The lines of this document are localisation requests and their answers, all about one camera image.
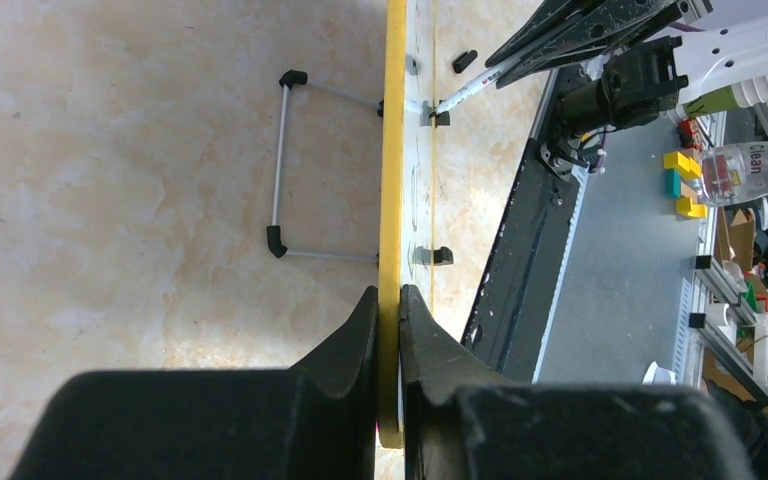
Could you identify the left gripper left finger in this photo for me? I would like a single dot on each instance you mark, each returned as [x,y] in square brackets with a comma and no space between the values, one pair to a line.
[335,418]

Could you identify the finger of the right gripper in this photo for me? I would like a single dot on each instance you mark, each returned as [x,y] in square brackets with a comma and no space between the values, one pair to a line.
[637,20]
[560,33]

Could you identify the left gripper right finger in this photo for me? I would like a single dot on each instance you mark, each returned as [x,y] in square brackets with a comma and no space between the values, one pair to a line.
[442,432]

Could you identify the yellow-framed whiteboard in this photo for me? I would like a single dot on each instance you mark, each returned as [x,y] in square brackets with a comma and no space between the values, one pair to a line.
[407,192]

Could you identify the black marker cap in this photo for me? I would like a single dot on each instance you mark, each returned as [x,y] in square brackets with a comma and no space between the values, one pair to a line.
[463,61]

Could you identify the white marker pen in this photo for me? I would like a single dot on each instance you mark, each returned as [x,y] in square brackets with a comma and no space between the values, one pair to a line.
[488,77]

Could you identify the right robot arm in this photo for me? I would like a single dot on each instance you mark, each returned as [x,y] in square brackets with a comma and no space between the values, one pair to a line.
[644,75]

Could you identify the upper yellow toy block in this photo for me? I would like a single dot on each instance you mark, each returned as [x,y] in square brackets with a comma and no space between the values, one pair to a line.
[686,166]

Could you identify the yellow toy block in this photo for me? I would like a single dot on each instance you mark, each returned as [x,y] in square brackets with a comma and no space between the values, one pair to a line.
[686,166]
[689,208]

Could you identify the teal toy block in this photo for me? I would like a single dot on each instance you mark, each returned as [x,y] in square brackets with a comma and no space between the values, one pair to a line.
[673,184]

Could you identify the clear cleaner spray bottle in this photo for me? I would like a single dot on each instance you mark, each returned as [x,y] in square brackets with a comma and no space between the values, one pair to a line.
[733,174]

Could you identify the lower yellow toy block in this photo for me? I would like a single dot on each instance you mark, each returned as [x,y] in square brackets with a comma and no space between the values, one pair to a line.
[689,208]

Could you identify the cardboard box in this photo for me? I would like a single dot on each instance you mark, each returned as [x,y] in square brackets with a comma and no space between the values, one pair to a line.
[735,237]

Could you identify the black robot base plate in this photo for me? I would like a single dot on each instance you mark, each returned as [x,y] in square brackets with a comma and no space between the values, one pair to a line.
[510,309]

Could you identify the white cable duct rail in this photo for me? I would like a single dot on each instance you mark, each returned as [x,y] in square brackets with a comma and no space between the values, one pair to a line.
[580,174]

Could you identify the whiteboard wire stand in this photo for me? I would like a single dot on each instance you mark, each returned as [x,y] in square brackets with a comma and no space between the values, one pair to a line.
[293,160]

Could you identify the aluminium frame rail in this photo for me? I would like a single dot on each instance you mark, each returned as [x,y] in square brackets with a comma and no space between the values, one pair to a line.
[721,322]

